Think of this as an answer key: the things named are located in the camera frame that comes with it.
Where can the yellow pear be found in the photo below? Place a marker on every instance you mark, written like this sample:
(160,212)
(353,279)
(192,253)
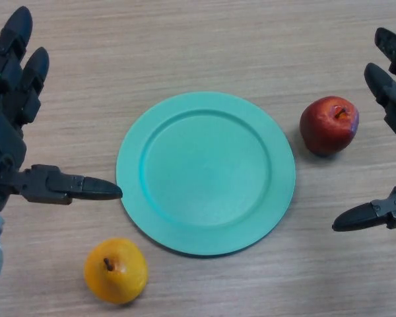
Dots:
(118,277)

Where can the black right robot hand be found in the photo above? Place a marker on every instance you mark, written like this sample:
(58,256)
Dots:
(394,99)

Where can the green round plate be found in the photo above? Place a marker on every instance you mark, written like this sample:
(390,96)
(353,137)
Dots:
(206,173)

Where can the red apple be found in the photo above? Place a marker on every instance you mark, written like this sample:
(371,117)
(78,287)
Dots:
(325,128)

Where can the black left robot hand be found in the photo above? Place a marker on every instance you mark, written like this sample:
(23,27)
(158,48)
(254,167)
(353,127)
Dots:
(6,132)

